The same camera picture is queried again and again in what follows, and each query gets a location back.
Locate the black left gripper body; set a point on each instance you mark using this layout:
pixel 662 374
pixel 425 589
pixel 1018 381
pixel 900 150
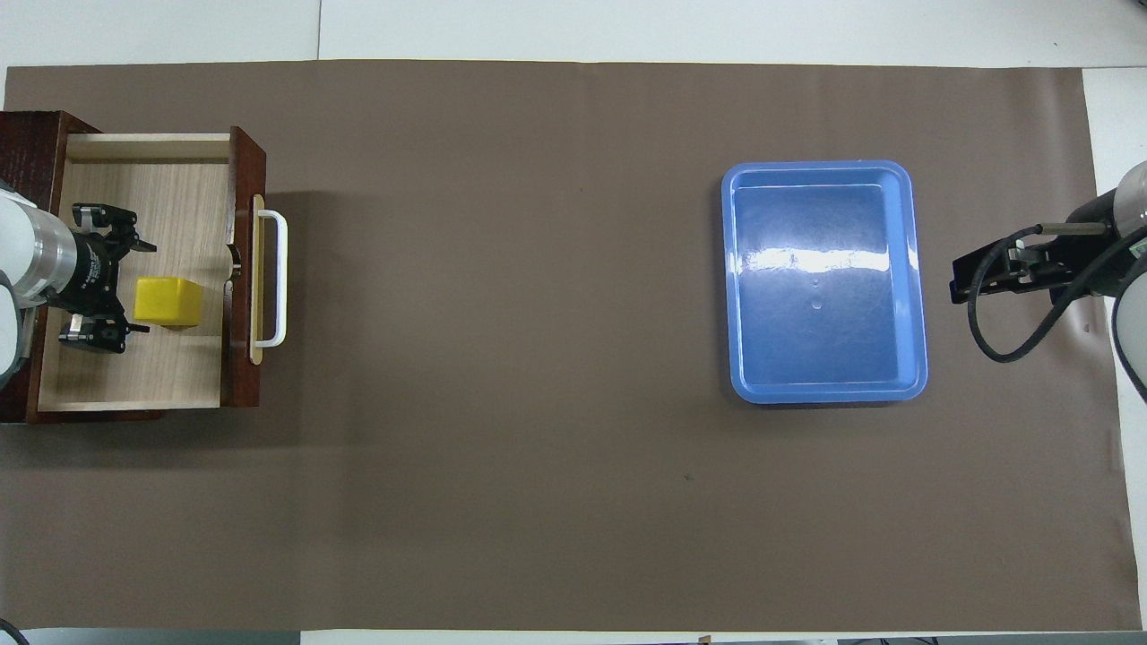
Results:
pixel 94 273

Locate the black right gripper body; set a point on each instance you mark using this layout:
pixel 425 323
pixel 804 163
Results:
pixel 1089 260

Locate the yellow cube block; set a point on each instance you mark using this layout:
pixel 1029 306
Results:
pixel 166 300

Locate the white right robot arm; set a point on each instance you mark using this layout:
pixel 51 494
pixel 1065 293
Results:
pixel 1131 313

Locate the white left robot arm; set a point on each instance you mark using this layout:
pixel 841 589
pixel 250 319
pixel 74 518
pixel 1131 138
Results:
pixel 18 260

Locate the dark wooden cabinet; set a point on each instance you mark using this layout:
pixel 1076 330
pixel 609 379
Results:
pixel 27 143

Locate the blue plastic tray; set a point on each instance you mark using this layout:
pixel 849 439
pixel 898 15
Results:
pixel 824 340

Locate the brown table mat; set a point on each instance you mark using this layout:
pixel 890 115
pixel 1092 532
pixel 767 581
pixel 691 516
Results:
pixel 538 358

